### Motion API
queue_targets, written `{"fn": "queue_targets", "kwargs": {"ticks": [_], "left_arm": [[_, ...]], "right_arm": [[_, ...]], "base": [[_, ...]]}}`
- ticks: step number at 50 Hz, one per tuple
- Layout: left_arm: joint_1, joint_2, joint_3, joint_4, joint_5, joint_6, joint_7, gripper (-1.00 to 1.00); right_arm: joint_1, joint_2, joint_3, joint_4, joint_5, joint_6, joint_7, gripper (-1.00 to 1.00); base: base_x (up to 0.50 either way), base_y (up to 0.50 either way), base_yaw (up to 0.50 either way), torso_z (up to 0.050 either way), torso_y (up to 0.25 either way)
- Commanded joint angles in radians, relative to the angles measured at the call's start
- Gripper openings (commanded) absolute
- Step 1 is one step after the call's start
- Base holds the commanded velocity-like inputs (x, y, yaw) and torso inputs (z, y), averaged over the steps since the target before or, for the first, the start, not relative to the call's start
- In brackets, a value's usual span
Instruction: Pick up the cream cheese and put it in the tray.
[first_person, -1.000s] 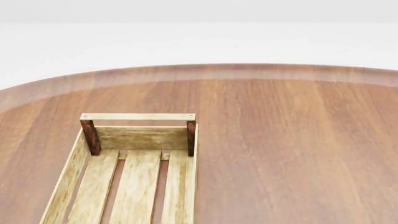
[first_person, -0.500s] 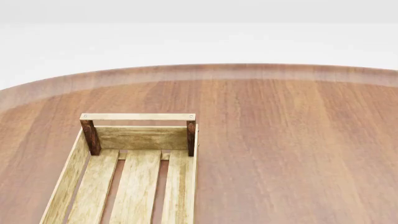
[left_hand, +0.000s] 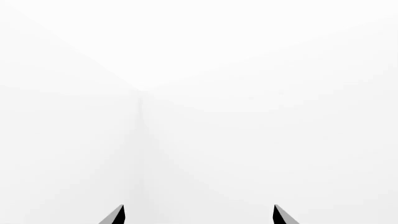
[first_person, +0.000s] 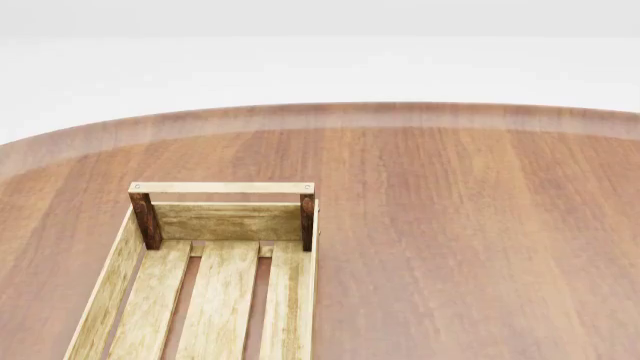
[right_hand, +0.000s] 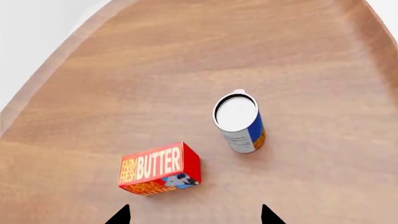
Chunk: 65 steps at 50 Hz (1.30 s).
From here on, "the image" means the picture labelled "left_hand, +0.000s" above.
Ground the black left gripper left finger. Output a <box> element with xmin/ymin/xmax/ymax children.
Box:
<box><xmin>98</xmin><ymin>203</ymin><xmax>126</xmax><ymax>224</ymax></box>

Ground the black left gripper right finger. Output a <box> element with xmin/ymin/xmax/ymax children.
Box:
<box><xmin>272</xmin><ymin>203</ymin><xmax>301</xmax><ymax>224</ymax></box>

